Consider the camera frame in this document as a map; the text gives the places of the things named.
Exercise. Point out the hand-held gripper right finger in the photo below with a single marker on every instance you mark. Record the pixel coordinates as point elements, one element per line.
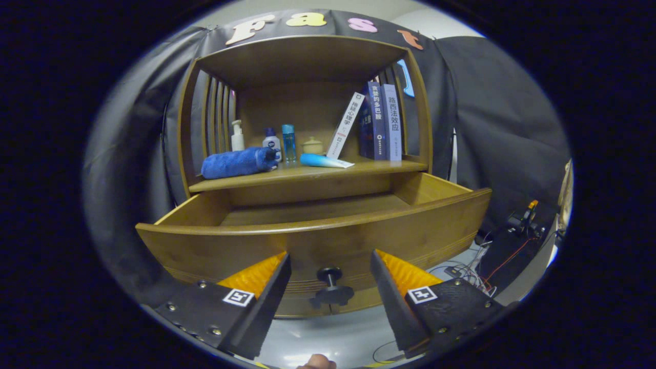
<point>397,307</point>

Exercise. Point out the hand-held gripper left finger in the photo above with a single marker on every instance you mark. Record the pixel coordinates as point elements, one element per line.
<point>261,312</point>

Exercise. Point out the wooden drawer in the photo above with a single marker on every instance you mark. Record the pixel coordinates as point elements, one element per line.
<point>333,241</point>

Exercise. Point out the blue and white tube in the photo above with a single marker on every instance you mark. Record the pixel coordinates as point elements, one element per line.
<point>323,161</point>

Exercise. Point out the wooden countertop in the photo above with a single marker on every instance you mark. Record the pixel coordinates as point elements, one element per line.
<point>307,173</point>

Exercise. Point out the wooden cabinet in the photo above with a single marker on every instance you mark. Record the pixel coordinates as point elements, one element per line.
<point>302,56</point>

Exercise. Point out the folded blue towel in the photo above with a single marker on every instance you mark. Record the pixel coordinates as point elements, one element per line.
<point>236,162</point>

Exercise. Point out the white lotion bottle blue cap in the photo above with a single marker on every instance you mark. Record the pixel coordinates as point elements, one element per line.
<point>271,143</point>

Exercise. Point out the clear blue bottle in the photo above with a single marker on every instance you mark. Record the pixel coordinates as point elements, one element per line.
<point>289,143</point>

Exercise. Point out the white pump bottle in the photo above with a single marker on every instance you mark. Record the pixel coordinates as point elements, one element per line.
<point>238,142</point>

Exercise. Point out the beige lidded teacup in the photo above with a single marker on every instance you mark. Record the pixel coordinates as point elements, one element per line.
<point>312,147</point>

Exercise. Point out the pale purple book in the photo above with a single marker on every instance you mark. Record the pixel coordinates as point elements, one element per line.
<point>392,123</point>

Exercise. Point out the dark blue book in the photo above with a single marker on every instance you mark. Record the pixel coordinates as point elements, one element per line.
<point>377,120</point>

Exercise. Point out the white book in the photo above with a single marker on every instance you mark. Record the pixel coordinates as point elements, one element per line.
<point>346,125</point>

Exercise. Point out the black backdrop cloth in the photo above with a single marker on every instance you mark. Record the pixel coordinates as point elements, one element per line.
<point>128,169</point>

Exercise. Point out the beige bag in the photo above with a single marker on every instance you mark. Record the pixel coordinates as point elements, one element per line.
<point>565,195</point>

